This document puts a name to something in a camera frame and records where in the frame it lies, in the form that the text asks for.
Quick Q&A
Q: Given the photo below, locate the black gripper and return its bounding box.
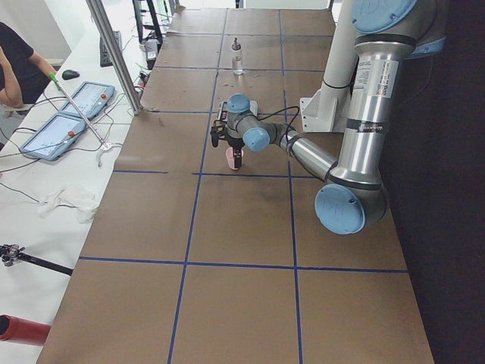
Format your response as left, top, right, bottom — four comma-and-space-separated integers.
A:
227, 134, 244, 168

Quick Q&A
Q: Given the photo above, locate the clear glass sauce bottle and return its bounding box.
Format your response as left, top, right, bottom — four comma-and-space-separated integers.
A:
231, 37, 243, 75

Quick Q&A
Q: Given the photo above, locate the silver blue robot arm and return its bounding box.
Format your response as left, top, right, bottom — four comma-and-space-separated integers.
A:
211, 1, 449, 235

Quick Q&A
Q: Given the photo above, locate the silver digital kitchen scale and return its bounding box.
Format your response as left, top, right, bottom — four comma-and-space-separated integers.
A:
217, 99, 259, 124

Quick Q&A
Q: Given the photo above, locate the small black power box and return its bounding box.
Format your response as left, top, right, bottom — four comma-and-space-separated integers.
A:
143, 39, 159, 70

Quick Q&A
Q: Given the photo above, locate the crumpled white cloth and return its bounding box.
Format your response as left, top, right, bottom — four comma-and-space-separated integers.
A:
38, 184, 99, 224

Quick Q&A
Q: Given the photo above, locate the upper blue teach pendant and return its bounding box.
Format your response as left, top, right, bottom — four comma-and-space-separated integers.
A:
71, 81, 115, 121

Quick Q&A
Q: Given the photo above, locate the blue teach pendant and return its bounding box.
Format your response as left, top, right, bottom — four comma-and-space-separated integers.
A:
71, 81, 115, 121
20, 113, 86, 162

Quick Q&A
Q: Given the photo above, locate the black keyboard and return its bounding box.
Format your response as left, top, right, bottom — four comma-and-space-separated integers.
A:
99, 30, 123, 68

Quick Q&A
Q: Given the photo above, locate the lower blue teach pendant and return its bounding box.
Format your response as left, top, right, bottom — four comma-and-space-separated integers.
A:
20, 113, 86, 162

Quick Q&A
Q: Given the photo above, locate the black computer mouse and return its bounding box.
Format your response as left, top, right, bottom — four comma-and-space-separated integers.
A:
61, 69, 80, 80

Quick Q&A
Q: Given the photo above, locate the person in black shirt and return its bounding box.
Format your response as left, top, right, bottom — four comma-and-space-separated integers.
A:
1, 22, 56, 109

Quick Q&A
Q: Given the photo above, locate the red cylinder tube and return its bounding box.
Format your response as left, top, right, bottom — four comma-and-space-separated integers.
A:
1, 315, 51, 346

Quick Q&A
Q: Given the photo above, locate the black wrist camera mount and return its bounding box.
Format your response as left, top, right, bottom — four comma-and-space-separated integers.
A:
210, 120, 227, 148

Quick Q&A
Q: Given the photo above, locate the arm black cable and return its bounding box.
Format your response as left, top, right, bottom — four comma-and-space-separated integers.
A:
254, 106, 301, 152

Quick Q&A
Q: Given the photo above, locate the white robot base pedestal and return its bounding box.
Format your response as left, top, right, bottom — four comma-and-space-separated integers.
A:
300, 0, 358, 133

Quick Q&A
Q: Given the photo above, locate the metal rod green handle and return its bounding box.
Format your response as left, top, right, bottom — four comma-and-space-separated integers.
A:
48, 73, 112, 151

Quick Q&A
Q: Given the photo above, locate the aluminium frame post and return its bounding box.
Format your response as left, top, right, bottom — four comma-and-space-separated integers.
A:
86, 0, 142, 115

